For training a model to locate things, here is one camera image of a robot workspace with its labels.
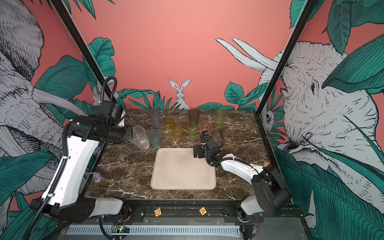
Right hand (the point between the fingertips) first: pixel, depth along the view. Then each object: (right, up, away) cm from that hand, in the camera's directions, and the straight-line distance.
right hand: (198, 145), depth 88 cm
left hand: (-32, +9, -21) cm, 39 cm away
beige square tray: (-14, -16, +5) cm, 21 cm away
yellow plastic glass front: (-16, +12, +22) cm, 30 cm away
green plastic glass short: (-4, +11, +18) cm, 22 cm away
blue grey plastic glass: (-35, +20, +32) cm, 51 cm away
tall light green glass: (+17, +20, +27) cm, 38 cm away
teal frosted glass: (-27, +5, +3) cm, 28 cm away
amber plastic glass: (-23, +14, +23) cm, 35 cm away
